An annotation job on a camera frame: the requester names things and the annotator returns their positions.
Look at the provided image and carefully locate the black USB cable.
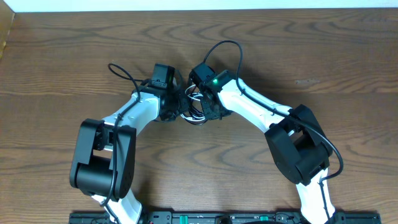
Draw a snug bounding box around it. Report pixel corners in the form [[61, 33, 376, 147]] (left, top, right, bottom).
[[182, 90, 208, 126]]

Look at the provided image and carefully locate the white USB cable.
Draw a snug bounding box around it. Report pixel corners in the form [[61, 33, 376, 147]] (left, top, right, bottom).
[[182, 83, 206, 122]]

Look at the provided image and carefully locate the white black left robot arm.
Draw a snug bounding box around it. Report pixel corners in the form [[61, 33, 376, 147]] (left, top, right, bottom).
[[70, 63, 188, 223]]

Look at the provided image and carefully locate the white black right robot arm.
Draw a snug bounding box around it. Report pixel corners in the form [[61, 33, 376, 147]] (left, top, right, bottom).
[[189, 63, 335, 223]]

